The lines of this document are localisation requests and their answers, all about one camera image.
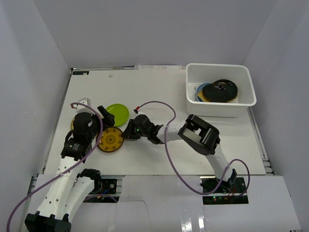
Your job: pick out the green plastic plate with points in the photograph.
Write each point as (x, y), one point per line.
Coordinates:
(120, 112)

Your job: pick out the blue plastic plate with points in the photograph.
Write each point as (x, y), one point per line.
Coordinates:
(199, 89)

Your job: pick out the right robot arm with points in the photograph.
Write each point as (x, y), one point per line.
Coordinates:
(197, 133)

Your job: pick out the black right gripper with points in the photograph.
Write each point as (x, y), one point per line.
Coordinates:
(129, 131)

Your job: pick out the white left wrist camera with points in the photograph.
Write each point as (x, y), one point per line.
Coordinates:
(81, 108)

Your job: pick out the round bamboo woven tray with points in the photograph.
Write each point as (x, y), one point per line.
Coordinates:
(71, 124)

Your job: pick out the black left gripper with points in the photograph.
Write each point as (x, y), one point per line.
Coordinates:
(104, 120)

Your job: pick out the black glossy plate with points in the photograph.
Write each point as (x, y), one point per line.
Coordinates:
(223, 90)

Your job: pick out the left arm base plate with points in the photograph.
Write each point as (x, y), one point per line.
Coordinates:
(105, 186)

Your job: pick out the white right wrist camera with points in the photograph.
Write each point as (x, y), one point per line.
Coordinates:
(138, 111)

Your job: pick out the white plastic bin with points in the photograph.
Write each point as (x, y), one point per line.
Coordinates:
(200, 73)

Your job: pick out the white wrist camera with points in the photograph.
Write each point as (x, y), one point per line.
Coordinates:
(138, 111)
(81, 108)

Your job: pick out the yellow patterned plate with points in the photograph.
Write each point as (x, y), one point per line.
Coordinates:
(110, 140)
(235, 97)

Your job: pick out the square bamboo woven tray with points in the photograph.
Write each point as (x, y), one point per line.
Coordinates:
(205, 94)

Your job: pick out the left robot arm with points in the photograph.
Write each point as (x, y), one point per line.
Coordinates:
(72, 182)

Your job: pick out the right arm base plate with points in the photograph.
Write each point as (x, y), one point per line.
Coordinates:
(237, 187)

